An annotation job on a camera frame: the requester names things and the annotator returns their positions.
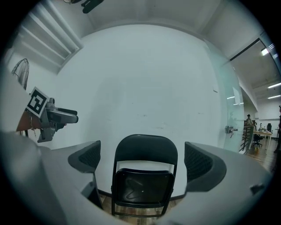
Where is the person's left forearm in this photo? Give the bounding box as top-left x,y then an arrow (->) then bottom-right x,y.
16,109 -> 42,132

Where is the black metal railing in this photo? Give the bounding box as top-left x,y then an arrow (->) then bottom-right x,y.
239,125 -> 255,154

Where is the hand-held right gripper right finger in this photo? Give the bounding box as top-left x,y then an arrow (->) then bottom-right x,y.
184,142 -> 227,193

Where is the black wire-guard standing fan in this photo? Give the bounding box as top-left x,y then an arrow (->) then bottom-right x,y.
11,58 -> 30,91

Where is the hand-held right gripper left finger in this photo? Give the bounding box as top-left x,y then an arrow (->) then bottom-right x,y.
67,140 -> 101,174

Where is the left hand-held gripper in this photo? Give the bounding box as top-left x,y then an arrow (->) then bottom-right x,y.
24,86 -> 79,143

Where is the black folding chair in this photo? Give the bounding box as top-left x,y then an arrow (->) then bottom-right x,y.
111,134 -> 179,218

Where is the frosted glass door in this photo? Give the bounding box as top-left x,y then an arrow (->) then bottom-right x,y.
204,39 -> 245,154

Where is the black ceiling-mounted device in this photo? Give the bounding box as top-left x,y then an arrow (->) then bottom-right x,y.
81,0 -> 104,14

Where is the white office desk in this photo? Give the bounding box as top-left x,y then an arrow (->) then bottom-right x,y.
252,130 -> 273,150

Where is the metal door handle lock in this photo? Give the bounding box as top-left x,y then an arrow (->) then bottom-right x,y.
225,125 -> 238,138

